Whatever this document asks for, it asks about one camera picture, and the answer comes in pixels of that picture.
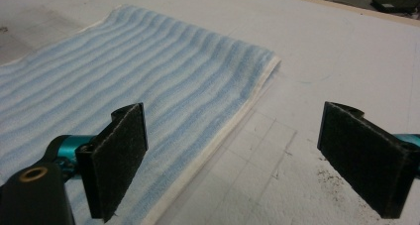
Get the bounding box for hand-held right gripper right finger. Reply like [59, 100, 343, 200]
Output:
[316, 101, 420, 219]

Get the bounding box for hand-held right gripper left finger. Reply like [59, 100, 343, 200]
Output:
[49, 101, 149, 223]

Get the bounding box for blue striped towel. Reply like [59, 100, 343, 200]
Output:
[0, 4, 282, 225]

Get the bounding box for white foam mat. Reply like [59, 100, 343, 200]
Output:
[0, 0, 420, 225]

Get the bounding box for light wooden table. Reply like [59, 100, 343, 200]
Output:
[244, 0, 420, 29]

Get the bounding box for flat black device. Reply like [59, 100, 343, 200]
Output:
[369, 0, 420, 15]

